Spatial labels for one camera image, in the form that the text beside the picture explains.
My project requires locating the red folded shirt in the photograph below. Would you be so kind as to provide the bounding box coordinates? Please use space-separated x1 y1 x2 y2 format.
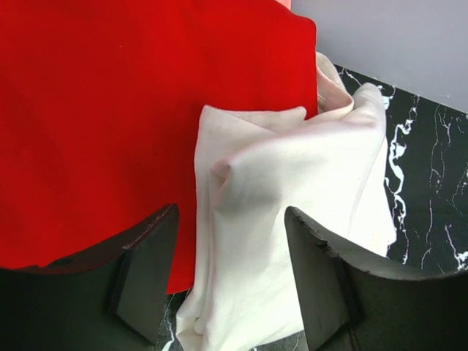
1 0 317 293

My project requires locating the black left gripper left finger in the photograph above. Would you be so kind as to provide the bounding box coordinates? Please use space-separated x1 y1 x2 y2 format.
1 204 180 350

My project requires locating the cream white t shirt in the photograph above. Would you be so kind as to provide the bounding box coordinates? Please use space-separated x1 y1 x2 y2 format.
176 54 396 350

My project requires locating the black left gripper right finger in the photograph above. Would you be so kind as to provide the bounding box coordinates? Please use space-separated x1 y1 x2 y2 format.
284 207 467 350

